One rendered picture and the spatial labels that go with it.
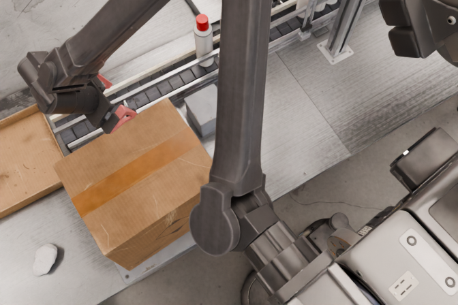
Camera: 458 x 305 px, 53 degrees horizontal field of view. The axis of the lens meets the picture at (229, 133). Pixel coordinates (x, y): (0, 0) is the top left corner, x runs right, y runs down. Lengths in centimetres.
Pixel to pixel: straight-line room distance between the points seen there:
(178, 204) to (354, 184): 138
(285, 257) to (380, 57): 106
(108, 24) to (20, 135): 80
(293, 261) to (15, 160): 102
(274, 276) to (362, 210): 165
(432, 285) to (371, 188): 169
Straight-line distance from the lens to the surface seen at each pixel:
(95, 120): 97
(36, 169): 143
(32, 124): 149
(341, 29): 142
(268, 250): 61
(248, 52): 57
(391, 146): 238
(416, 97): 153
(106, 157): 106
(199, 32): 128
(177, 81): 139
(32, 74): 94
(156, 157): 104
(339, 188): 223
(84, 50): 80
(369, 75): 152
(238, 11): 58
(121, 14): 73
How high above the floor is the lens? 208
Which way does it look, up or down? 67 degrees down
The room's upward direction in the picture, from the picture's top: straight up
